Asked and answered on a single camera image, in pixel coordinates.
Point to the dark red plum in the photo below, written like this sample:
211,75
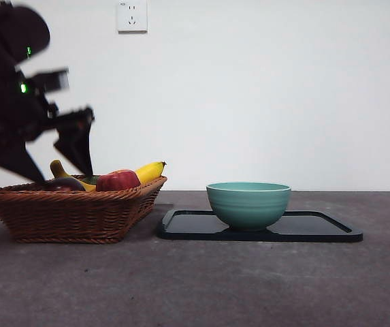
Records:
63,185

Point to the black rectangular tray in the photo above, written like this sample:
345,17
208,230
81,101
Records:
188,228

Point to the green vegetable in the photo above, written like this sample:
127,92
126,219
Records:
92,180

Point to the white wall socket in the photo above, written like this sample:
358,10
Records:
132,17

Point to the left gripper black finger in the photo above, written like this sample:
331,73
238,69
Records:
7,153
77,143

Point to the teal ribbed bowl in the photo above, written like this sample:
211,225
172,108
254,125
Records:
249,207

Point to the red bell pepper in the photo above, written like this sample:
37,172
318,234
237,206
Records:
118,180

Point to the brown wicker basket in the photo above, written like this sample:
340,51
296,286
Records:
65,218

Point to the yellow banana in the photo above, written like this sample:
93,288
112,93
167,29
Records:
150,172

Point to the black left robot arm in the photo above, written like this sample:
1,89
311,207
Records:
0,78

